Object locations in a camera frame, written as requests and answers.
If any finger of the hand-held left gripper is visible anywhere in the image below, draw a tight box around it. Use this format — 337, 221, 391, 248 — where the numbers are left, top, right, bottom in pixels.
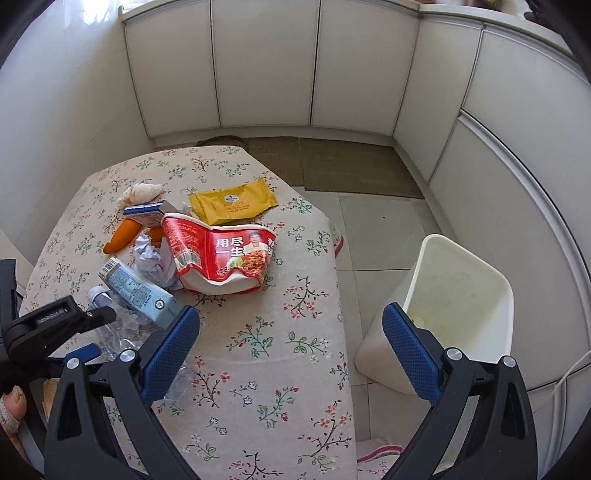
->
44, 344, 102, 370
4, 296, 117, 358

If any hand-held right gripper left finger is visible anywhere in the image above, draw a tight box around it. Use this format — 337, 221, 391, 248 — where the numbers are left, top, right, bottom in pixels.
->
44, 305, 201, 480

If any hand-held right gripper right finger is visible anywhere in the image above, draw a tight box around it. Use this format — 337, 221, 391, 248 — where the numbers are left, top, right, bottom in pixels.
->
381, 302, 539, 480

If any crushed clear plastic bottle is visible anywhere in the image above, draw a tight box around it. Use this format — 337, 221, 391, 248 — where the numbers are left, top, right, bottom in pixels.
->
88, 286, 195, 402

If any light blue drink carton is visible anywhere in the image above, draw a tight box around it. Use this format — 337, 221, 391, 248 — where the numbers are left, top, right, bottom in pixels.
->
97, 257, 177, 329

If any white plastic bin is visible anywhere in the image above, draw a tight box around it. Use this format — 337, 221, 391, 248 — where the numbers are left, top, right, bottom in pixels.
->
355, 234, 515, 395

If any white paper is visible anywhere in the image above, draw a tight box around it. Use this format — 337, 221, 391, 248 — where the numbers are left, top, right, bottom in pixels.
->
133, 231, 184, 291

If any crushed red noodle cup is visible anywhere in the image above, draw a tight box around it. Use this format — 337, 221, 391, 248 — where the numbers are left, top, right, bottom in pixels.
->
161, 212, 278, 295

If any orange peel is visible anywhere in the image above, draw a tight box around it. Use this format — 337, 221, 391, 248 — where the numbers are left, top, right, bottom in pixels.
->
102, 217, 164, 254

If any small blue white carton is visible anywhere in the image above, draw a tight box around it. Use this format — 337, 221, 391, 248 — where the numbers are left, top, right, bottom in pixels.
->
122, 199, 178, 229

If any white tissue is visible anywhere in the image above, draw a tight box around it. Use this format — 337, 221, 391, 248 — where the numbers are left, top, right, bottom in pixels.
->
115, 182, 165, 210

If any yellow peel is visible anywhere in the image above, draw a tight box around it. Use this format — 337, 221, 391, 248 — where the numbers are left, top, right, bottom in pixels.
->
188, 178, 278, 226

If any person's left hand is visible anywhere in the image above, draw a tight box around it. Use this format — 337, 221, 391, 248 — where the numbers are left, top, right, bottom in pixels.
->
0, 385, 29, 460

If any floral tablecloth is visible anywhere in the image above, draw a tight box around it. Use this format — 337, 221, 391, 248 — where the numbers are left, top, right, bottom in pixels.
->
18, 145, 345, 480

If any pink cloth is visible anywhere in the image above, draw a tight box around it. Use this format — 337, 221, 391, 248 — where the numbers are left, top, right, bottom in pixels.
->
356, 443, 403, 466

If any large brown floor mat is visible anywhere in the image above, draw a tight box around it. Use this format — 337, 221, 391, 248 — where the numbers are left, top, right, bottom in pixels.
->
299, 137, 426, 200

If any dark round floor bowl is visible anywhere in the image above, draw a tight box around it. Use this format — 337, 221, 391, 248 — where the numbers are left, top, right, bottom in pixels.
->
198, 135, 250, 151

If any small brown floor mat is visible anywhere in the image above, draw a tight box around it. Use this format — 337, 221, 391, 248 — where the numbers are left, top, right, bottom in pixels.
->
245, 137, 305, 185

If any white kitchen cabinet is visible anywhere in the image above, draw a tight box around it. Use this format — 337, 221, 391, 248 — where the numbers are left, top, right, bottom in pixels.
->
121, 0, 422, 139
392, 7, 591, 404

